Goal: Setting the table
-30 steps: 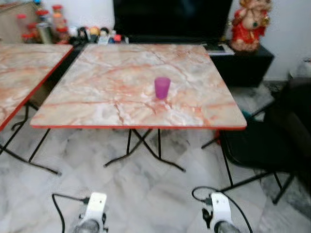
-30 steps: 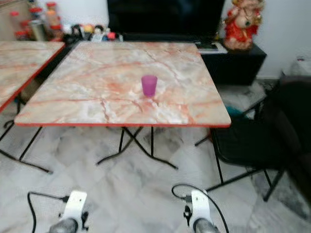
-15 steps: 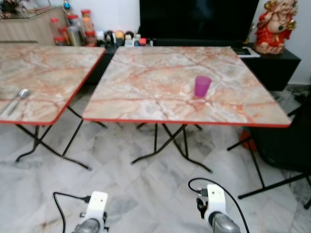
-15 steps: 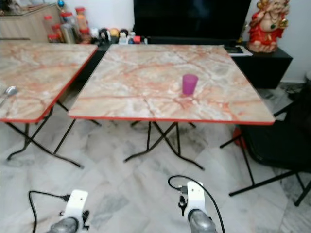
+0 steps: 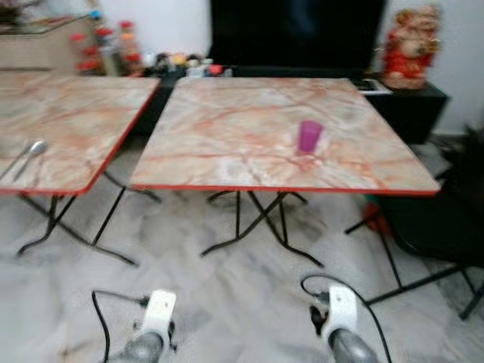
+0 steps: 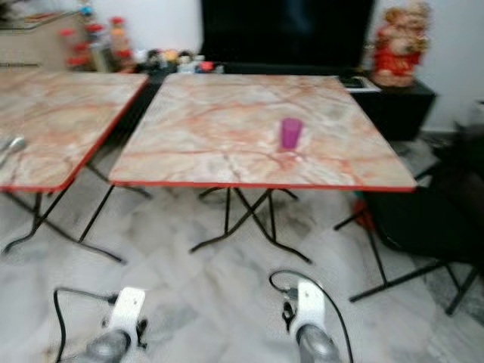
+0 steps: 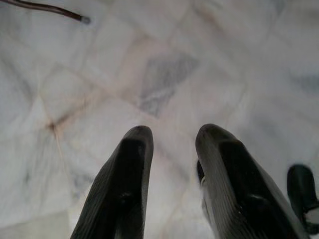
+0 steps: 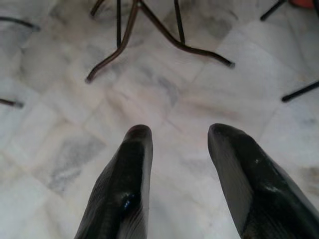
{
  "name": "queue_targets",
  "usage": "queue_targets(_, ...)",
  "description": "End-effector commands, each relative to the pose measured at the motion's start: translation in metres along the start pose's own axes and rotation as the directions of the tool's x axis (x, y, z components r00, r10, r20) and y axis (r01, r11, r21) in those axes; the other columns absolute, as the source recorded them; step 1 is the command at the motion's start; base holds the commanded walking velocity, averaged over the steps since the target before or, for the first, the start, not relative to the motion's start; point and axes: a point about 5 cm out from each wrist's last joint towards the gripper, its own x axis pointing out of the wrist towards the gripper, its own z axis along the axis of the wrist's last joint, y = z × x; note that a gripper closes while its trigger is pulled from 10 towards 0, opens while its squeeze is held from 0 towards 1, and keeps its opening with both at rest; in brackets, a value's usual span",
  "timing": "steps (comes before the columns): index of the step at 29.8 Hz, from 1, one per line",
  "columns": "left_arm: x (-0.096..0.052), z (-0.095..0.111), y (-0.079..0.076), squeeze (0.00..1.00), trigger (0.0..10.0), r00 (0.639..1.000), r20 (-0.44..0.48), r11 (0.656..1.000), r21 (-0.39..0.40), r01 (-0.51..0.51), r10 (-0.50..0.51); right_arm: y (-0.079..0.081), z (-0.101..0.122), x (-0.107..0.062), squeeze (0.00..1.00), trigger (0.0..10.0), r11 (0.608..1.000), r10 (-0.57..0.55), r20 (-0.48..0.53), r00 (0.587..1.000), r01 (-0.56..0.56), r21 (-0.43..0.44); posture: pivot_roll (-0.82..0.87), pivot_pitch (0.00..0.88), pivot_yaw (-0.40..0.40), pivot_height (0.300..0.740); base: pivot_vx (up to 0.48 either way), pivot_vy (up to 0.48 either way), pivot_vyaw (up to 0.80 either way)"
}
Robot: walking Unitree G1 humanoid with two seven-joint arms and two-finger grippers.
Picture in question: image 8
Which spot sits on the red object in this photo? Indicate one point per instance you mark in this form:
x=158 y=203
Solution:
x=306 y=2

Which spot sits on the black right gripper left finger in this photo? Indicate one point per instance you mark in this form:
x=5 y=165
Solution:
x=119 y=179

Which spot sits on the brown bent metal leg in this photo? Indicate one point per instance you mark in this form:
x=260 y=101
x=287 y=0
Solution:
x=117 y=49
x=182 y=43

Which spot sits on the thin black metal leg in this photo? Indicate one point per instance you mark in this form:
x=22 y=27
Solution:
x=301 y=91
x=118 y=22
x=272 y=10
x=180 y=22
x=10 y=102
x=20 y=22

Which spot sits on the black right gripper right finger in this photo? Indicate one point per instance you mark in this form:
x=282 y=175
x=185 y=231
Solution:
x=259 y=179

